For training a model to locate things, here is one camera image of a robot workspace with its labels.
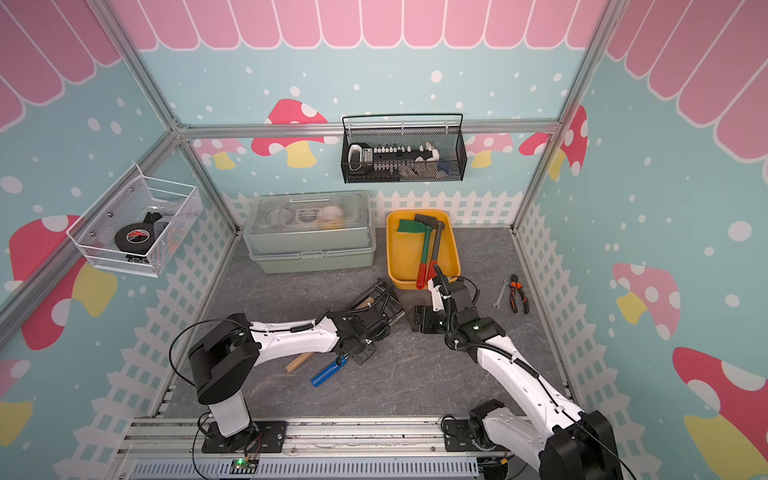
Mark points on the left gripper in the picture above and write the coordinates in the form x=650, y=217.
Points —
x=363, y=356

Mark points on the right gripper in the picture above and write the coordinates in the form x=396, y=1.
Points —
x=425, y=324

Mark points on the chrome tool blue handle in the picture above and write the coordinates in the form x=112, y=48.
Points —
x=330, y=370

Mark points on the yellow plastic storage box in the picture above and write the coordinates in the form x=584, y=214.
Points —
x=404, y=250

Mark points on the black hoe red handle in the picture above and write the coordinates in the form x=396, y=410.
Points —
x=434, y=248

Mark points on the green hoe red handle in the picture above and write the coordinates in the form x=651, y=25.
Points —
x=421, y=224

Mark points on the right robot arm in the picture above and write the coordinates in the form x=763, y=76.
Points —
x=557, y=437

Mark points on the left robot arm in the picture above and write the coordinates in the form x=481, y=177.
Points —
x=223, y=359

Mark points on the small silver wrench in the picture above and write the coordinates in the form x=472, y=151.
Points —
x=502, y=293

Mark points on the orange black pliers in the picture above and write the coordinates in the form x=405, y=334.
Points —
x=518, y=298

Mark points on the green lidded toolbox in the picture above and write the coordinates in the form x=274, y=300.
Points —
x=311, y=232

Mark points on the black socket set holder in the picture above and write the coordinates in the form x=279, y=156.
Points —
x=361, y=158

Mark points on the green circuit board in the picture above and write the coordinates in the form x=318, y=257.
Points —
x=243, y=467

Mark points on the black tape roll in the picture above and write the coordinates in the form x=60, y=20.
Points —
x=135, y=239

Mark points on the wooden handle hammer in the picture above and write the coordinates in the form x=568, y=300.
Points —
x=302, y=358

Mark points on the black pick red handle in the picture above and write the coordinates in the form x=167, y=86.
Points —
x=382, y=297

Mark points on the black wire mesh basket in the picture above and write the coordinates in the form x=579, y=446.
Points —
x=443, y=131

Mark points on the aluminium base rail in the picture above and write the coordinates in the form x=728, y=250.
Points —
x=320, y=448

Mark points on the white wire wall basket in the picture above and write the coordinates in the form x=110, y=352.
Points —
x=170, y=206

